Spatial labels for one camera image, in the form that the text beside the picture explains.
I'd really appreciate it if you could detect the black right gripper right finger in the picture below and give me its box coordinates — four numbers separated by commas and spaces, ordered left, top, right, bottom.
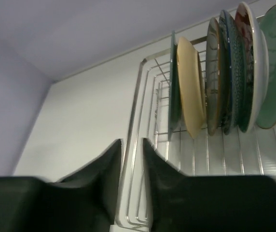
142, 138, 276, 232

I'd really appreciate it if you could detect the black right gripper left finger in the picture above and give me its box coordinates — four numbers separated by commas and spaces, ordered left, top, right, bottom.
0, 139, 122, 232

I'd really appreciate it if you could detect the blue floral white plate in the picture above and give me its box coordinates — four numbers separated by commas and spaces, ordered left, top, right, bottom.
220, 10, 246, 135

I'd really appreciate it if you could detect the beige bird painted plate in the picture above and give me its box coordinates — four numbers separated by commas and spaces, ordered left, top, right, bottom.
177, 37, 206, 139

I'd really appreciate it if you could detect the dark reindeer gold-rim plate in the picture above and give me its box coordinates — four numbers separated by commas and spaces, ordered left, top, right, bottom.
206, 17, 227, 136

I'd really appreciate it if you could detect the red plate blue flower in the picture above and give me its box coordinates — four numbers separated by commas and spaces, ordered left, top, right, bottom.
235, 2, 269, 133

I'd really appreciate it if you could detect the metal wire dish rack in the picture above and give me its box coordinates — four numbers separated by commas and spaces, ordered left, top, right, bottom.
116, 42, 276, 232

